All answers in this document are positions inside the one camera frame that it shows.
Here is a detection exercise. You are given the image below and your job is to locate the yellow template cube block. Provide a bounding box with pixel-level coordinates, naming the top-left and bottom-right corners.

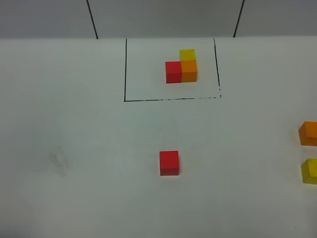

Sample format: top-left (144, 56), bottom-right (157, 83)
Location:
top-left (179, 49), bottom-right (196, 61)

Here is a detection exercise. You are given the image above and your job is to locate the orange template cube block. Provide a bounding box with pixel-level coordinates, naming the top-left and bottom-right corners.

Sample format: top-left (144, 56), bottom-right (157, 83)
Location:
top-left (181, 60), bottom-right (198, 82)

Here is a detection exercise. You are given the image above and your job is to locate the red template cube block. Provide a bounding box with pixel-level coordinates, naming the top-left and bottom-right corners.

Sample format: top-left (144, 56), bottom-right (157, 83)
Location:
top-left (165, 61), bottom-right (182, 83)

